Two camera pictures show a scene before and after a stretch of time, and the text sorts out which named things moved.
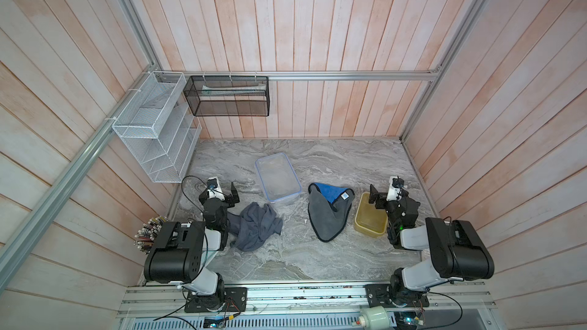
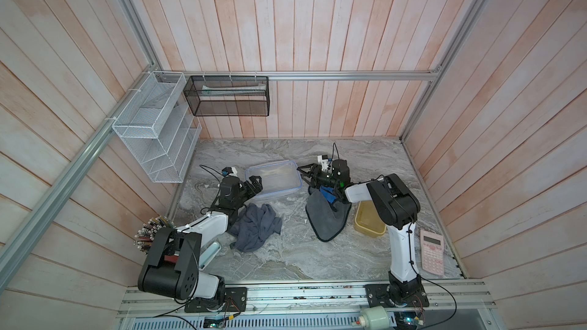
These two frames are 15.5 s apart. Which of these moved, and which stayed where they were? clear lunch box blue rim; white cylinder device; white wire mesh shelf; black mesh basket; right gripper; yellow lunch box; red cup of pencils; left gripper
Moved: clear lunch box blue rim; right gripper; left gripper
Stayed: black mesh basket; red cup of pencils; white cylinder device; white wire mesh shelf; yellow lunch box
